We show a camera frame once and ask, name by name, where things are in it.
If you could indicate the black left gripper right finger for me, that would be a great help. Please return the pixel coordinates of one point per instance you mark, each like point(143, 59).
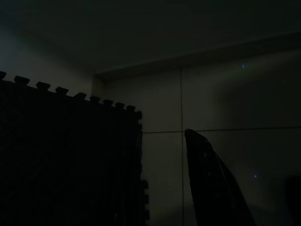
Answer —
point(211, 188)

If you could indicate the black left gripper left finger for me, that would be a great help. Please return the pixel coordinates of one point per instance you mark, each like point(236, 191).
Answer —
point(137, 188)

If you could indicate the black foam puzzle mat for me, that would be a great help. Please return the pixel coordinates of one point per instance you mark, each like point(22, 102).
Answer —
point(65, 153)

